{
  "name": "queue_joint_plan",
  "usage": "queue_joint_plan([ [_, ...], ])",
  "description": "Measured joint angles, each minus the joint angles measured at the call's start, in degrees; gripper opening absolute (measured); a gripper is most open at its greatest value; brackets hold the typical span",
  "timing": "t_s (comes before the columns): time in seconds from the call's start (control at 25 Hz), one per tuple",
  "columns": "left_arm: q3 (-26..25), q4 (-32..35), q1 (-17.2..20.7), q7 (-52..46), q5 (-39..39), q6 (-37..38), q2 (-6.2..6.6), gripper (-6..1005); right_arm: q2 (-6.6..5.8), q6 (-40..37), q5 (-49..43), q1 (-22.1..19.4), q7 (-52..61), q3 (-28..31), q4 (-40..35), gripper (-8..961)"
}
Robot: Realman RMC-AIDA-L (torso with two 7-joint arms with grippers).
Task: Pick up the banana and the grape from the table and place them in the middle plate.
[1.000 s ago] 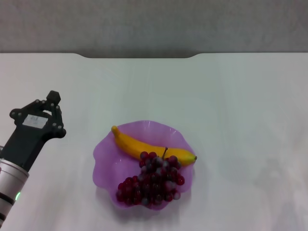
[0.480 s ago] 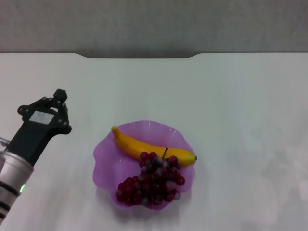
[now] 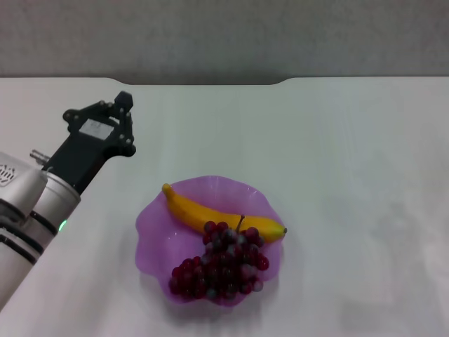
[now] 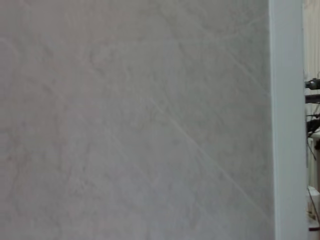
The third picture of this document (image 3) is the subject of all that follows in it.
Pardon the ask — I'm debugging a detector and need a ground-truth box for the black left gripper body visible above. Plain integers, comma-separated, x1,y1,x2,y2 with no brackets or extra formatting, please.
41,117,138,195

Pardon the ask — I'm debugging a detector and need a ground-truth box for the yellow banana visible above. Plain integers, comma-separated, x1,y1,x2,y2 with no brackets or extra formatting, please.
161,183,289,244

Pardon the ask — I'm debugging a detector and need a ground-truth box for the dark red grape bunch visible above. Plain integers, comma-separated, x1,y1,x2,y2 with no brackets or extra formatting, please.
168,214,271,303

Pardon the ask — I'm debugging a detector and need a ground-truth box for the purple translucent wavy bowl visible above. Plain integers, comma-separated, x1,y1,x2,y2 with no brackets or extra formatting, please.
135,175,286,308

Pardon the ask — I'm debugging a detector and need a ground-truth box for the silver cable plug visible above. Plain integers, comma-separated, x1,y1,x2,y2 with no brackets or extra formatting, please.
29,149,54,172

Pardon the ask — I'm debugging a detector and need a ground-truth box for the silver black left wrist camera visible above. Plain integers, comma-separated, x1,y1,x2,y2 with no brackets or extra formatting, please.
0,151,49,219

